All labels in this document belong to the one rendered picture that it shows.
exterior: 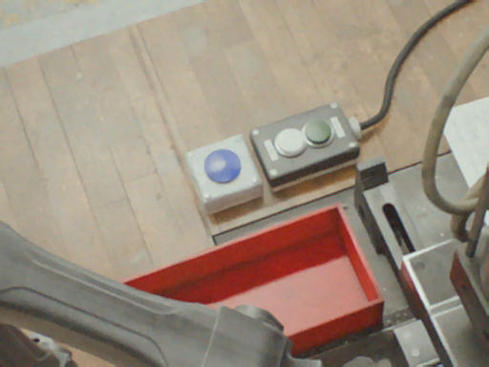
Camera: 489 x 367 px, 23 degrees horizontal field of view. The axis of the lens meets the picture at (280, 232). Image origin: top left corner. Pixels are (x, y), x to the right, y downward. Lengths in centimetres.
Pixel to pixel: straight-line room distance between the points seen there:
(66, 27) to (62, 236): 131
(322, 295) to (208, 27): 37
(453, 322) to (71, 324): 31
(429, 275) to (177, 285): 35
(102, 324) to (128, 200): 50
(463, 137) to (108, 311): 63
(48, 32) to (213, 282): 140
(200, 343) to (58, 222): 50
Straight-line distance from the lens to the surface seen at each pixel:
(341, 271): 130
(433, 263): 105
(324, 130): 134
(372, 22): 147
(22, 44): 262
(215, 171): 132
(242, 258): 129
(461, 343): 98
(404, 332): 119
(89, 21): 262
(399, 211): 125
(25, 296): 85
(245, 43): 145
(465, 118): 140
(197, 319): 88
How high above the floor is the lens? 209
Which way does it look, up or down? 64 degrees down
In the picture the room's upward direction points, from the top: 3 degrees counter-clockwise
